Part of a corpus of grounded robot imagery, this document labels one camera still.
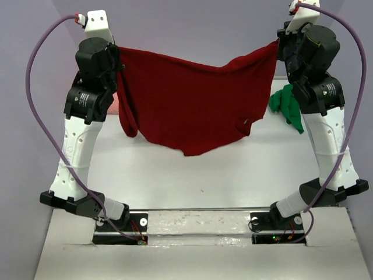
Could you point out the green t-shirt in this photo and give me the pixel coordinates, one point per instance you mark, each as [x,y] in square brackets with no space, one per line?
[284,102]

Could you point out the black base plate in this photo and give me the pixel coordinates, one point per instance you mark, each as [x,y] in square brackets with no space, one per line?
[264,231]
[133,234]

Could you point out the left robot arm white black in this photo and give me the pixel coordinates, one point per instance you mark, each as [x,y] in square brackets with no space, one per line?
[85,111]

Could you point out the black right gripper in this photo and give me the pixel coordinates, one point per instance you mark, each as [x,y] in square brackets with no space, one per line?
[285,38]

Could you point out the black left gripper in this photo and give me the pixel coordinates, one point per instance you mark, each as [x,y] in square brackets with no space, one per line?
[113,48]

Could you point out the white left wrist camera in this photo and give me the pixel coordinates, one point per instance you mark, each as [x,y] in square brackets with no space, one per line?
[95,24]

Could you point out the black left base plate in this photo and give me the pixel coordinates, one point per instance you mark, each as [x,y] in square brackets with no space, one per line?
[133,234]

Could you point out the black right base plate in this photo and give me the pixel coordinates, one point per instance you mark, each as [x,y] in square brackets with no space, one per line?
[264,231]

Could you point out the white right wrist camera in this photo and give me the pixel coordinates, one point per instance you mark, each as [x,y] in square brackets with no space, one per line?
[302,15]

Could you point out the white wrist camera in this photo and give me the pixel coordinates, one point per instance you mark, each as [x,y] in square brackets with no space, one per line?
[302,15]
[95,24]

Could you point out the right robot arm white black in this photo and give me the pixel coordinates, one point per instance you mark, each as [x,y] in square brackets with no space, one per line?
[307,53]

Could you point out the red t-shirt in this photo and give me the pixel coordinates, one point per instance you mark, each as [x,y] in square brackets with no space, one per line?
[191,107]

